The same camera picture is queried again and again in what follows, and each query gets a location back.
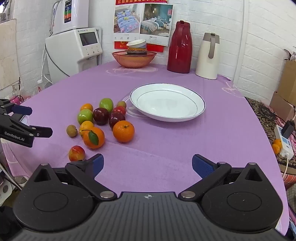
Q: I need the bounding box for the orange with green leaf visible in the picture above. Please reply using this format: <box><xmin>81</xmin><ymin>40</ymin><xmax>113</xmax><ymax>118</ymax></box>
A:
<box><xmin>82</xmin><ymin>127</ymin><xmax>105</xmax><ymax>149</ymax></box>

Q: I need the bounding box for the leopard print blanket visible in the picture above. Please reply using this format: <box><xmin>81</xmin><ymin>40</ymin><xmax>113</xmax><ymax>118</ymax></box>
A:
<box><xmin>245</xmin><ymin>96</ymin><xmax>296</xmax><ymax>173</ymax></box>

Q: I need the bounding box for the flat cardboard box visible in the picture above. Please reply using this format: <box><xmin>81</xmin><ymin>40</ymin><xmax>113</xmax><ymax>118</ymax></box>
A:
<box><xmin>269</xmin><ymin>91</ymin><xmax>296</xmax><ymax>122</ymax></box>

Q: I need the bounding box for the white power strip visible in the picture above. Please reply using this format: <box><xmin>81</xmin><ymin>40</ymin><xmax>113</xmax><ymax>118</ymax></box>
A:
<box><xmin>274</xmin><ymin>125</ymin><xmax>295</xmax><ymax>159</ymax></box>

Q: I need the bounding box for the white thermos jug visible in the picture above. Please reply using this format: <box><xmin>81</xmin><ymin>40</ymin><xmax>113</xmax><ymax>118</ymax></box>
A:
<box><xmin>195</xmin><ymin>32</ymin><xmax>220</xmax><ymax>80</ymax></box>

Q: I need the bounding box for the black power adapter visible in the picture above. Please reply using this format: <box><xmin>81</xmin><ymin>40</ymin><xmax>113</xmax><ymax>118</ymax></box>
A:
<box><xmin>281</xmin><ymin>120</ymin><xmax>296</xmax><ymax>138</ymax></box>

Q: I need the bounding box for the red paper sheet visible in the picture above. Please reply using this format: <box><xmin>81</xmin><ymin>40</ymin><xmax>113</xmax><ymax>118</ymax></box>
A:
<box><xmin>114</xmin><ymin>41</ymin><xmax>164</xmax><ymax>53</ymax></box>

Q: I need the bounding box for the red thermos jug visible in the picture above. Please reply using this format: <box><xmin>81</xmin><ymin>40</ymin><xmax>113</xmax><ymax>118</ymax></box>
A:
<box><xmin>167</xmin><ymin>20</ymin><xmax>193</xmax><ymax>74</ymax></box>

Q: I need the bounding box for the white paper bowl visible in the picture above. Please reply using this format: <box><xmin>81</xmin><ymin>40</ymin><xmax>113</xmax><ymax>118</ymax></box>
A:
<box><xmin>126</xmin><ymin>39</ymin><xmax>147</xmax><ymax>49</ymax></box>

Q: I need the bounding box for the white wall water purifier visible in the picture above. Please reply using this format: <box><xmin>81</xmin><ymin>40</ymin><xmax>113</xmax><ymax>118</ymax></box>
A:
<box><xmin>53</xmin><ymin>0</ymin><xmax>89</xmax><ymax>35</ymax></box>

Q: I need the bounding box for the white wall pipe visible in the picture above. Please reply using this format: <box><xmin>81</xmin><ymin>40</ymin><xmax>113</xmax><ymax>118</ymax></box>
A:
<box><xmin>232</xmin><ymin>0</ymin><xmax>246</xmax><ymax>82</ymax></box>

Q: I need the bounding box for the green apple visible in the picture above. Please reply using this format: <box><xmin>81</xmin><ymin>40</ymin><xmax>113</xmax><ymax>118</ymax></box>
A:
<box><xmin>77</xmin><ymin>109</ymin><xmax>93</xmax><ymax>125</ymax></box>
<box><xmin>99</xmin><ymin>98</ymin><xmax>114</xmax><ymax>113</ymax></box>

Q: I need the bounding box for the orange-brown glass bowl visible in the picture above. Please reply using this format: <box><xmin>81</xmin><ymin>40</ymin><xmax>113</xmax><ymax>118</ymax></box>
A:
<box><xmin>112</xmin><ymin>51</ymin><xmax>157</xmax><ymax>68</ymax></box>

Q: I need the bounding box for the orange beside power strip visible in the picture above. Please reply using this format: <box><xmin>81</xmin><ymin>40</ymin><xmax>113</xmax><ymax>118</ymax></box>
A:
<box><xmin>272</xmin><ymin>138</ymin><xmax>283</xmax><ymax>155</ymax></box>

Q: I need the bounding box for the white water dispenser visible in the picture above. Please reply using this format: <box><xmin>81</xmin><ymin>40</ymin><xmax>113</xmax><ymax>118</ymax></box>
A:
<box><xmin>45</xmin><ymin>27</ymin><xmax>103</xmax><ymax>83</ymax></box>

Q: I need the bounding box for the purple tablecloth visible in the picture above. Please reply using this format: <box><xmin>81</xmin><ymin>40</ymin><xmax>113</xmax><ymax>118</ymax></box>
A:
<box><xmin>1</xmin><ymin>59</ymin><xmax>290</xmax><ymax>235</ymax></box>

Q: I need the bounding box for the white power cable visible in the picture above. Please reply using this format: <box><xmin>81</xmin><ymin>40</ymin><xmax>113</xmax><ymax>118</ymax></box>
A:
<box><xmin>281</xmin><ymin>156</ymin><xmax>291</xmax><ymax>179</ymax></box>

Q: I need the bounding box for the wall poster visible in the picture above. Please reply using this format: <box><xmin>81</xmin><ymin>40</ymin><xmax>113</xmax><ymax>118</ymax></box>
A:
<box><xmin>113</xmin><ymin>0</ymin><xmax>174</xmax><ymax>46</ymax></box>

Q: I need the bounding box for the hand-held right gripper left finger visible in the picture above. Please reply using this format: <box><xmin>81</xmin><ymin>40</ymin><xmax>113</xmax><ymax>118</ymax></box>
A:
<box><xmin>30</xmin><ymin>153</ymin><xmax>117</xmax><ymax>202</ymax></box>

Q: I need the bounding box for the small brown fruit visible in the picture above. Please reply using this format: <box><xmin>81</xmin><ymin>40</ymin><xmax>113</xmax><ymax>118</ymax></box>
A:
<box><xmin>66</xmin><ymin>125</ymin><xmax>78</xmax><ymax>137</ymax></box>

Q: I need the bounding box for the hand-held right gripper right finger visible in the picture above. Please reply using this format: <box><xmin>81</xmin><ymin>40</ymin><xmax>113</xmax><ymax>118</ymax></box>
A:
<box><xmin>178</xmin><ymin>154</ymin><xmax>266</xmax><ymax>202</ymax></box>

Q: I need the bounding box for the large orange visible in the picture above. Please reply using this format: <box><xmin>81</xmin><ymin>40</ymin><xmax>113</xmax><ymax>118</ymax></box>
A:
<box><xmin>112</xmin><ymin>120</ymin><xmax>135</xmax><ymax>143</ymax></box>

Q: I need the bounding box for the white plate with dark rim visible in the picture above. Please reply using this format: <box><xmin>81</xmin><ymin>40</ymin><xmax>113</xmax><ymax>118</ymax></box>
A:
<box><xmin>130</xmin><ymin>83</ymin><xmax>206</xmax><ymax>122</ymax></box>

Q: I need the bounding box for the red and yellow fruit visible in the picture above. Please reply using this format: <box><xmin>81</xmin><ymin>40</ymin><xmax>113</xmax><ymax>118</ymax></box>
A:
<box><xmin>68</xmin><ymin>146</ymin><xmax>86</xmax><ymax>162</ymax></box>

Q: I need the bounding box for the large cardboard box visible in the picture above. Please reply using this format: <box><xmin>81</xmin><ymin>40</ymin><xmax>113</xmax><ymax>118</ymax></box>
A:
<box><xmin>276</xmin><ymin>60</ymin><xmax>296</xmax><ymax>106</ymax></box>

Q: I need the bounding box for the wooden board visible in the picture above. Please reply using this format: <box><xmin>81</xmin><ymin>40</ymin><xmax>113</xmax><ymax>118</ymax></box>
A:
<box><xmin>0</xmin><ymin>19</ymin><xmax>20</xmax><ymax>91</ymax></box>

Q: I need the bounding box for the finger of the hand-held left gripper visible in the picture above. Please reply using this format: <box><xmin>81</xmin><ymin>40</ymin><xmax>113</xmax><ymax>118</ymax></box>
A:
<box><xmin>0</xmin><ymin>99</ymin><xmax>32</xmax><ymax>115</ymax></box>
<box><xmin>10</xmin><ymin>116</ymin><xmax>53</xmax><ymax>139</ymax></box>

